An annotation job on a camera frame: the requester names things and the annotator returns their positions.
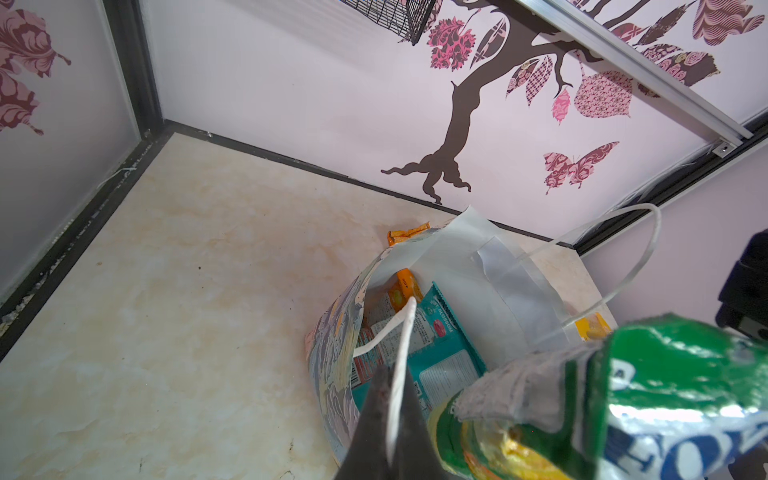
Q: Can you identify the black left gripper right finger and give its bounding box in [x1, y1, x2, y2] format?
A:
[392, 372, 451, 480]

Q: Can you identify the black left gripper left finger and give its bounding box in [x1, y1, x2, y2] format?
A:
[334, 365, 390, 480]

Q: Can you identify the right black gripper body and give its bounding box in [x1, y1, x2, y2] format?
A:
[715, 230, 768, 342]

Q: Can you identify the teal snack bag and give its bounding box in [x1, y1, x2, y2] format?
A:
[350, 284, 486, 417]

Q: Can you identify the light green snack bag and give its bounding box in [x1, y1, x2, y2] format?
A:
[428, 314, 767, 479]

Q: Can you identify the patterned paper bag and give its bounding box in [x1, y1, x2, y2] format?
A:
[305, 208, 657, 462]

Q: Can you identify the orange white snack bag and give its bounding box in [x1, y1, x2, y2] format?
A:
[386, 268, 424, 312]

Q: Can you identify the orange chip snack bag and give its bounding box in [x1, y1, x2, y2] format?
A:
[386, 222, 431, 246]

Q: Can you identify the yellow corn snack bag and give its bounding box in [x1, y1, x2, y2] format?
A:
[574, 312, 613, 341]

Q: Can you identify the rear aluminium rail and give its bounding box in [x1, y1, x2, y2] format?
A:
[521, 0, 753, 157]

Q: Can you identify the black wire basket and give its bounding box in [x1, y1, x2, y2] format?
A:
[341, 0, 437, 45]

